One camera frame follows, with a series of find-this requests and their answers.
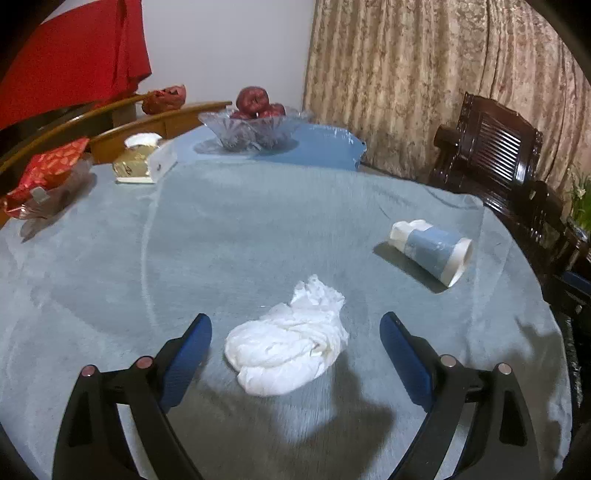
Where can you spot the large red apple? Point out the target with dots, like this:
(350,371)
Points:
(253,99)

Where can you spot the white and blue paper cup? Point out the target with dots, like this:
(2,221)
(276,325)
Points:
(431,251)

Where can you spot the white tissue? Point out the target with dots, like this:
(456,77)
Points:
(286,341)

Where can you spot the dark wooden side table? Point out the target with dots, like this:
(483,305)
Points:
(577,240)

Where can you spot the small red apple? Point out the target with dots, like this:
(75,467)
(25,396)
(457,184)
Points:
(277,110)

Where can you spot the blue plastic table cover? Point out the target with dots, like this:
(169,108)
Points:
(323,147)

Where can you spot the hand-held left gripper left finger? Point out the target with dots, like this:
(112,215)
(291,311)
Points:
(187,360)

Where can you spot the red patterned packet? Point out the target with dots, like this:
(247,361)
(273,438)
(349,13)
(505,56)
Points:
(46,170)

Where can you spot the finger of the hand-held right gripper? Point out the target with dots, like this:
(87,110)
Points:
(576,280)

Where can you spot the red crumpled snack bag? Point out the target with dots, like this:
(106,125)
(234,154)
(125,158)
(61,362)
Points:
(164,99)

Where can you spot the clear glass fruit bowl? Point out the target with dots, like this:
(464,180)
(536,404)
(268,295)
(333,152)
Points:
(254,131)

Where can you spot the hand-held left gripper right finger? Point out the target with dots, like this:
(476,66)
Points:
(406,364)

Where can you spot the green potted plant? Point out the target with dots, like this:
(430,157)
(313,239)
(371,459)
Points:
(582,198)

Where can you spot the red hanging cloth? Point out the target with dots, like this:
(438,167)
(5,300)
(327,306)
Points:
(74,55)

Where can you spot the beige patterned curtain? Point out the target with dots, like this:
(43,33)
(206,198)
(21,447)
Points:
(415,69)

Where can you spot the dark slatted wooden armchair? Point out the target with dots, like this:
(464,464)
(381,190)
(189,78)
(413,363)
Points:
(494,147)

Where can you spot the gold and white tissue box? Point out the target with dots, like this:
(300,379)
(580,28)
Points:
(138,164)

